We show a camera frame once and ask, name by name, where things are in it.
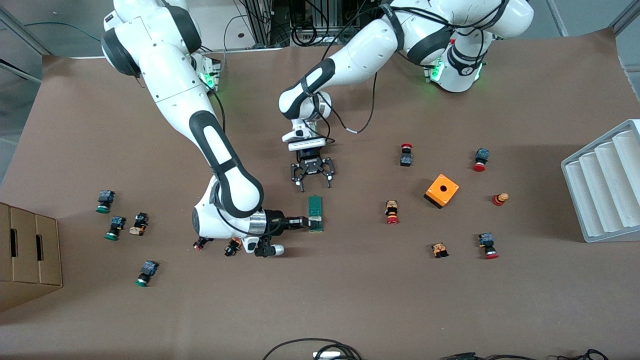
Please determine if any green circuit board module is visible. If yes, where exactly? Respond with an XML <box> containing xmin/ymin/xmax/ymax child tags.
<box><xmin>307</xmin><ymin>195</ymin><xmax>324</xmax><ymax>233</ymax></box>

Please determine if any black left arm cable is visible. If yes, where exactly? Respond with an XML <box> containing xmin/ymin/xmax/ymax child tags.
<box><xmin>320</xmin><ymin>70</ymin><xmax>380</xmax><ymax>135</ymax></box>

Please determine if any white ridged tray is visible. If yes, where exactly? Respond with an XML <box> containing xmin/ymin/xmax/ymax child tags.
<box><xmin>560</xmin><ymin>118</ymin><xmax>640</xmax><ymax>244</ymax></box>

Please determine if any black cable coil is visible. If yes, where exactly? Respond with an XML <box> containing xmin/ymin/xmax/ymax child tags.
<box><xmin>291</xmin><ymin>20</ymin><xmax>322</xmax><ymax>48</ymax></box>

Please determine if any green pushbutton blue block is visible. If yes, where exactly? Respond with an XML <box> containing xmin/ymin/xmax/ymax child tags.
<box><xmin>95</xmin><ymin>189</ymin><xmax>116</xmax><ymax>215</ymax></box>
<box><xmin>104</xmin><ymin>215</ymin><xmax>127</xmax><ymax>242</ymax></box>
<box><xmin>134</xmin><ymin>260</ymin><xmax>160</xmax><ymax>288</ymax></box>

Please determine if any aluminium frame rack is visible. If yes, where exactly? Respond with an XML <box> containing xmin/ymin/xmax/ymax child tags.
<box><xmin>244</xmin><ymin>0</ymin><xmax>292</xmax><ymax>48</ymax></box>

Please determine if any orange button enclosure box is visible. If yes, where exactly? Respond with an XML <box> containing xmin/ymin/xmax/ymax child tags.
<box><xmin>423</xmin><ymin>173</ymin><xmax>460</xmax><ymax>210</ymax></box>

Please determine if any black cable with connector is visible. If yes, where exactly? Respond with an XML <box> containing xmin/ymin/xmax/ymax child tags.
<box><xmin>440</xmin><ymin>348</ymin><xmax>611</xmax><ymax>360</ymax></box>

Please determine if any black looped cable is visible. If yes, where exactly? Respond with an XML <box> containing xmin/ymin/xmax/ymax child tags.
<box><xmin>262</xmin><ymin>338</ymin><xmax>363</xmax><ymax>360</ymax></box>

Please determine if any white board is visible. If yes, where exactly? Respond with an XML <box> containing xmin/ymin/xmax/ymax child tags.
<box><xmin>70</xmin><ymin>0</ymin><xmax>287</xmax><ymax>60</ymax></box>

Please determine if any black switch orange block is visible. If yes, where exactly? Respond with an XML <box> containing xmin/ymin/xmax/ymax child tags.
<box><xmin>128</xmin><ymin>212</ymin><xmax>150</xmax><ymax>237</ymax></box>

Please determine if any brown cardboard box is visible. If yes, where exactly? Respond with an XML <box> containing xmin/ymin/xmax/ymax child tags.
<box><xmin>0</xmin><ymin>202</ymin><xmax>64</xmax><ymax>313</ymax></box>

